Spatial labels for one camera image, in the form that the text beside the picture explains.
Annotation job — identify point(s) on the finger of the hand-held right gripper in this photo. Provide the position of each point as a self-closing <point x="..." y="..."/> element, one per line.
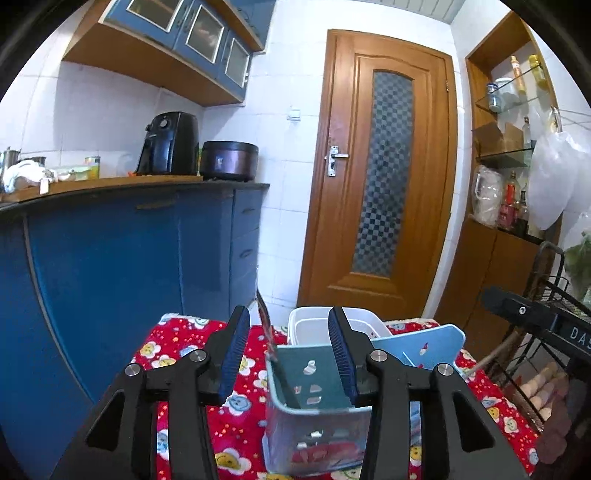
<point x="517" y="308"/>

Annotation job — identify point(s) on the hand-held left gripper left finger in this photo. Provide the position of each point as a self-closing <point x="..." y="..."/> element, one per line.
<point x="235" y="350"/>

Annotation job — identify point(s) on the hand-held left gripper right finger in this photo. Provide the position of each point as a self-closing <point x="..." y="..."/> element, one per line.
<point x="342" y="355"/>

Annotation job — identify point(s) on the blue plastic utensil box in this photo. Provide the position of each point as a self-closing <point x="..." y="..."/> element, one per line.
<point x="304" y="378"/>

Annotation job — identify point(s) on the white plastic container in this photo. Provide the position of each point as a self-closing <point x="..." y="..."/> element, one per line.
<point x="309" y="330"/>

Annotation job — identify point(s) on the metal serving spoon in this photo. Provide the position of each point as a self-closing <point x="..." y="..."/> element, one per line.
<point x="268" y="323"/>

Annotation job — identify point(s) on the wooden shelf unit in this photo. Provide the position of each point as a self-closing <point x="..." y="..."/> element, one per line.
<point x="480" y="258"/>

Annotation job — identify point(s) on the pile of eggs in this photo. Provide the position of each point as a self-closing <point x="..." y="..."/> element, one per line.
<point x="542" y="387"/>

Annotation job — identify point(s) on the bag of green vegetables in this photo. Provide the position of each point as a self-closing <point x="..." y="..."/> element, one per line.
<point x="579" y="267"/>

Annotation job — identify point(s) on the dark glass bottle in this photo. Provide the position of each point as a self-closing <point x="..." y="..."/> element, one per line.
<point x="522" y="214"/>

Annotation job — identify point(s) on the red bottle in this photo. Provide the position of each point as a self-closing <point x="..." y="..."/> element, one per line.
<point x="508" y="205"/>

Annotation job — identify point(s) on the white plastic jug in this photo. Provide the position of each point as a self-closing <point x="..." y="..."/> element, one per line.
<point x="487" y="196"/>

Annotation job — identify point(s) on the red floral tablecloth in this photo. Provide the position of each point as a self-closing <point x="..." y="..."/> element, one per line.
<point x="184" y="457"/>

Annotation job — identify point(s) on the white plastic bag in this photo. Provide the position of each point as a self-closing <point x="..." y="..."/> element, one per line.
<point x="554" y="180"/>

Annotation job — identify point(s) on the wooden door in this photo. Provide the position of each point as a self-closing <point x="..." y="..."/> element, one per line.
<point x="341" y="207"/>

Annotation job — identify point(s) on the blue kitchen counter cabinet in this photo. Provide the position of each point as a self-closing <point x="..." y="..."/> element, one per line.
<point x="115" y="258"/>

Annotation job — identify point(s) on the cardboard box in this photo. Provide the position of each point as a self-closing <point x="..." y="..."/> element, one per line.
<point x="496" y="138"/>

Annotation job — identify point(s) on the dark rice cooker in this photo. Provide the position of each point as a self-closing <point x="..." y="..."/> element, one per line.
<point x="228" y="161"/>

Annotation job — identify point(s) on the small lidded jar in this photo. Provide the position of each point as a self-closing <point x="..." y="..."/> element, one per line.
<point x="493" y="98"/>

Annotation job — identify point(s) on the black air fryer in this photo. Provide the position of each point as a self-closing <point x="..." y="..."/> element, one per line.
<point x="167" y="145"/>

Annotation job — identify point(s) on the orange bottle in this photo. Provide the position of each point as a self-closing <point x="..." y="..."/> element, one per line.
<point x="518" y="74"/>

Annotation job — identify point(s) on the yellow bottle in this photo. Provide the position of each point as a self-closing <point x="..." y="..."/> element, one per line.
<point x="537" y="71"/>

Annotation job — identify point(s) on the white cloth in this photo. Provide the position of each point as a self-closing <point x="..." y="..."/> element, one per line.
<point x="25" y="174"/>

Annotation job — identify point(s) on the metal pot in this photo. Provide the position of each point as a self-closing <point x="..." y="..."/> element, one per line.
<point x="9" y="158"/>

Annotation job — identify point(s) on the white light switch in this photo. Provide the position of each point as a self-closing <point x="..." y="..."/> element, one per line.
<point x="293" y="115"/>

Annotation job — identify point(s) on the blue wall cabinet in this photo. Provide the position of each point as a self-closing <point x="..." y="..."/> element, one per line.
<point x="175" y="55"/>

